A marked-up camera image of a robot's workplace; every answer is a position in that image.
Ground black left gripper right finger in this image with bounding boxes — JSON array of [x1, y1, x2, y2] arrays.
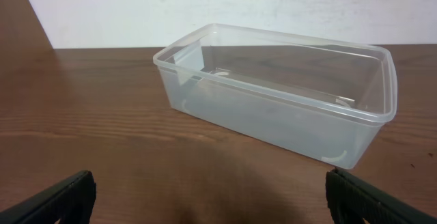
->
[[325, 168, 436, 224]]

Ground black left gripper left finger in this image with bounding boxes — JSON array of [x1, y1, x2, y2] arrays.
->
[[1, 170, 96, 224]]

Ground clear plastic container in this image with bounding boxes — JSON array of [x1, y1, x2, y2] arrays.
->
[[153, 24, 397, 169]]

